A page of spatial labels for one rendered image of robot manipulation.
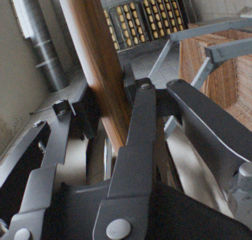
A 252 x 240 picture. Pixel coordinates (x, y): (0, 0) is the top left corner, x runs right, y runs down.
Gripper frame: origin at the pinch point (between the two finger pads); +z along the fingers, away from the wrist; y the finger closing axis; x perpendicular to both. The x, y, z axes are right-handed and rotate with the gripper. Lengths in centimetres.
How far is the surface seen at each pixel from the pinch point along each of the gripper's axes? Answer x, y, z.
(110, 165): -52, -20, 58
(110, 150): -52, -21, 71
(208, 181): -66, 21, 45
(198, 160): -66, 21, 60
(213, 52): -8.3, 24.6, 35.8
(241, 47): -9, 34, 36
